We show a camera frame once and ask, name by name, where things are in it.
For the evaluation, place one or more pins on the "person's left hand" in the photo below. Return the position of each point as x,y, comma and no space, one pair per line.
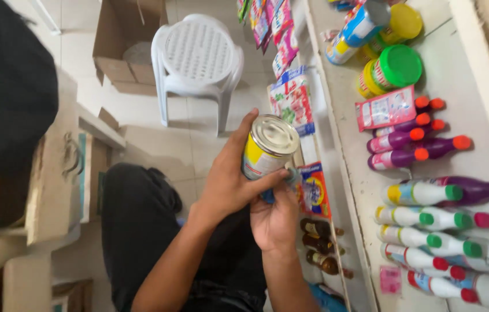
223,182

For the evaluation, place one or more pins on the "person's right hand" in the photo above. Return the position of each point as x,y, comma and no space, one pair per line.
275,225

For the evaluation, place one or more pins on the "person's right fingers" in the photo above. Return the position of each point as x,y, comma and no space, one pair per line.
285,197

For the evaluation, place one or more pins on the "small blue grey tool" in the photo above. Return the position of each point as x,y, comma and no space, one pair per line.
268,196

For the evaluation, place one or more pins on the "yellow label tin can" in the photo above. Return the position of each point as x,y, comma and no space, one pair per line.
266,149

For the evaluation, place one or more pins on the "blue orange powder packet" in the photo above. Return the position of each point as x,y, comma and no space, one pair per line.
314,190

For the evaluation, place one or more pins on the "brown glass bottle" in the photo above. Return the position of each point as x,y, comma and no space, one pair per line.
316,227
317,244
323,262

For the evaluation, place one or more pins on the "white red green packet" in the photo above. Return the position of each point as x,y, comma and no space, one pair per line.
292,102

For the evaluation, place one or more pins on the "blue plastic packet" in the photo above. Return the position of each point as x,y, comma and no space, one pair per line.
327,299

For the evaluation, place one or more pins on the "group of small purple bottles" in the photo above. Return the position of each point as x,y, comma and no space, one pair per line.
396,141

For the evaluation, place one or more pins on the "pink white sachet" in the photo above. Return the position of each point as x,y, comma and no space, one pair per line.
385,108

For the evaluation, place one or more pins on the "small pink sachet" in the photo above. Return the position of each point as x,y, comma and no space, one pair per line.
390,280

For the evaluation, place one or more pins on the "row of white cleaner bottles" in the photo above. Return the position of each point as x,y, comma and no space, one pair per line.
418,255

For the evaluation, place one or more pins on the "person's black trousers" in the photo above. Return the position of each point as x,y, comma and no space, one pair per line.
140,225

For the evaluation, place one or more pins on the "white plastic chair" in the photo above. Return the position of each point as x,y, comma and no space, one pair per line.
197,56

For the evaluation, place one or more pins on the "hanging strips of colourful sachets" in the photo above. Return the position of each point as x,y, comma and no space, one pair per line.
277,30

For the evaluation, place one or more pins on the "green lid jar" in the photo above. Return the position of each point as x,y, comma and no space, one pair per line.
394,69

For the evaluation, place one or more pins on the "blue label grey lid can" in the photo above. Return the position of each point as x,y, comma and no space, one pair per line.
357,30

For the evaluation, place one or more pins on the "large purple bottle orange cap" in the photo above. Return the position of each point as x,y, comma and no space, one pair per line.
474,189

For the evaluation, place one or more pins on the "white shelf unit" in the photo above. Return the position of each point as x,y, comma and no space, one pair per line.
448,99

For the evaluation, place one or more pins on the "yellow lid jar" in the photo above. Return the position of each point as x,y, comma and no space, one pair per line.
402,21

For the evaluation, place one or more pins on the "open cardboard box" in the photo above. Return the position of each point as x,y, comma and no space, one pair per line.
116,39

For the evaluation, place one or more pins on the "stack of brown cartons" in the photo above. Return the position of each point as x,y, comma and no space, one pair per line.
49,173

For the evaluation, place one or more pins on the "black fabric bag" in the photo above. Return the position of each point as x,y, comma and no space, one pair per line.
6,86

